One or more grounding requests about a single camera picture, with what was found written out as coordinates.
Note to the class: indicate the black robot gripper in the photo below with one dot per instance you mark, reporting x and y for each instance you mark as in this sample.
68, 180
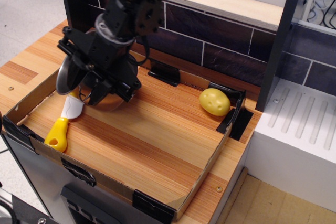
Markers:
97, 53

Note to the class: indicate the shiny metal pot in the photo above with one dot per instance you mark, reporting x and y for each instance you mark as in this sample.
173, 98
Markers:
89, 87

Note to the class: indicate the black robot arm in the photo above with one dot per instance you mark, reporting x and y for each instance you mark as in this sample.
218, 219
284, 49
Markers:
98, 57

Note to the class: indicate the cardboard fence with black tape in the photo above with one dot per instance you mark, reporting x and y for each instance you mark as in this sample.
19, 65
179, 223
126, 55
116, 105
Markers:
159, 158

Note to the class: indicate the yellow toy potato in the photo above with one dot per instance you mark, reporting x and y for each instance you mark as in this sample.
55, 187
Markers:
215, 102

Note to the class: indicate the light wooden shelf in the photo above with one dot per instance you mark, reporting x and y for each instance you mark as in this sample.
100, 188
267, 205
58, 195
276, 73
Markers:
250, 12

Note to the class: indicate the white drying rack sink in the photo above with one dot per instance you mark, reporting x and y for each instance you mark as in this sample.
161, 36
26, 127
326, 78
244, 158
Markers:
293, 144

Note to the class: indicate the yellow handled white toy knife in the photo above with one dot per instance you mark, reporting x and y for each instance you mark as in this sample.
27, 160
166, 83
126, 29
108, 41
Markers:
57, 136

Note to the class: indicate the dark grey vertical post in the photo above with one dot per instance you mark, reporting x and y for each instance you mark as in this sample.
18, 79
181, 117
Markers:
270, 80

